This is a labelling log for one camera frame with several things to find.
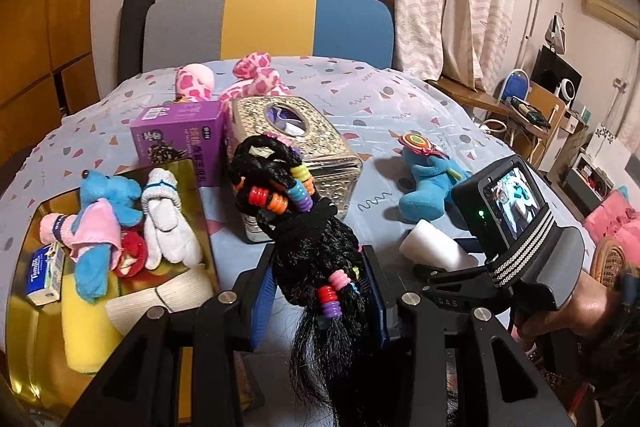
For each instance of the pink cushion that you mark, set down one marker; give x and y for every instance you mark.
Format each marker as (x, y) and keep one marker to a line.
(616, 218)

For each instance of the black braided wig with beads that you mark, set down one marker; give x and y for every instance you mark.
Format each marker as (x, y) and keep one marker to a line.
(317, 264)

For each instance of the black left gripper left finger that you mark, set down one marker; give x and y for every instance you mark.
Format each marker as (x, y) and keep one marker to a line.
(139, 384)

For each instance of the pink spotted plush toy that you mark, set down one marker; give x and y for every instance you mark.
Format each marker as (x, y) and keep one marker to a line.
(252, 75)

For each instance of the wooden side table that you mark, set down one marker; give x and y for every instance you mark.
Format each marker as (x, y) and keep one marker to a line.
(514, 121)

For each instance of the person's right hand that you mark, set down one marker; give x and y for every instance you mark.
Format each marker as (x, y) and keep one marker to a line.
(590, 308)

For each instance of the blue Tempo tissue pack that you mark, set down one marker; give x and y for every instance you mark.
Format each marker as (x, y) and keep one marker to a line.
(45, 272)

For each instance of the blue teddy with pink shirt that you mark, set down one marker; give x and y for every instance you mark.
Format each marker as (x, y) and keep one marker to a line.
(107, 206)

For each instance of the white knitted glove doll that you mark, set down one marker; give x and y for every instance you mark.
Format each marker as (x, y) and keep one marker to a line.
(167, 234)

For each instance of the beige knitted item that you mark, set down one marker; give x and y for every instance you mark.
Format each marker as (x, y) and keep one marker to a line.
(185, 291)

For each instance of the red knitted sock doll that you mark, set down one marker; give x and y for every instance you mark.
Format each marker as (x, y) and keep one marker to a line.
(134, 254)

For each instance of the yellow foam sponge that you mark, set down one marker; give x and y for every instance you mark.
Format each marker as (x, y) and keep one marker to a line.
(89, 336)

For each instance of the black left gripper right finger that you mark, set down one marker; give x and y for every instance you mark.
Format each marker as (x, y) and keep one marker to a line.
(447, 360)

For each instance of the blue plush toy with lollipop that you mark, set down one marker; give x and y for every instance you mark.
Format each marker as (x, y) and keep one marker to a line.
(434, 174)

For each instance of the grey yellow blue chair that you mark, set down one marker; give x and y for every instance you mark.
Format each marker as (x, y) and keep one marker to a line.
(157, 34)

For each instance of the ornate silver tissue box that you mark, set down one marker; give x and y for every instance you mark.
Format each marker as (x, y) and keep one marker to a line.
(305, 156)

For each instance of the purple cardboard box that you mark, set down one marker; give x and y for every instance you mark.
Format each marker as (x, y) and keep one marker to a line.
(182, 130)

